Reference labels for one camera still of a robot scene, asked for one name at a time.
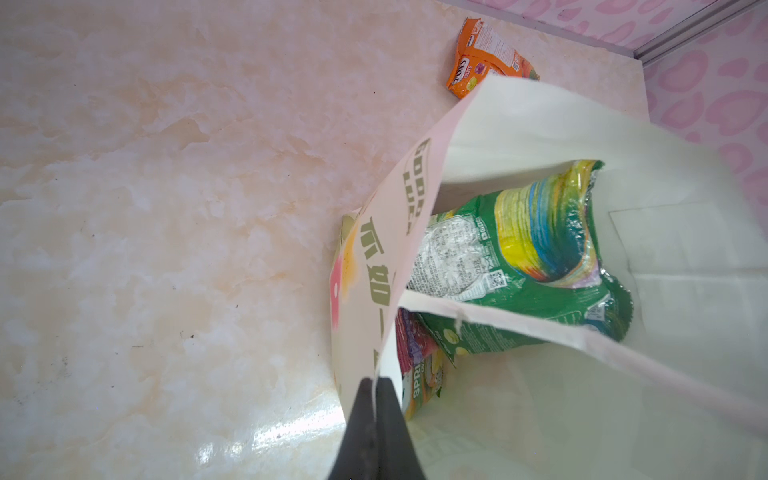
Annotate purple candy packet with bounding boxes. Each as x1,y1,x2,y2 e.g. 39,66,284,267
395,308,440,379

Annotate orange snack packet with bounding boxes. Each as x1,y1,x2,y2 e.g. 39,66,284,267
446,18,540,99

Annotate aluminium frame post right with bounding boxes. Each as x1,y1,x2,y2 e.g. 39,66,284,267
633,0,764,66

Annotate white paper bag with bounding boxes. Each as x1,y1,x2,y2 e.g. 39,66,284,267
329,76,767,479

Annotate green candy packet bottom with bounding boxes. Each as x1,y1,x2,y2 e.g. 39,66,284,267
407,160,634,341

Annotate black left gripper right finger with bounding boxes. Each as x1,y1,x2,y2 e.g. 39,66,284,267
374,377,426,480

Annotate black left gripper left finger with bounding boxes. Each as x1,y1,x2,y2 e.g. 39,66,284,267
328,378,378,480

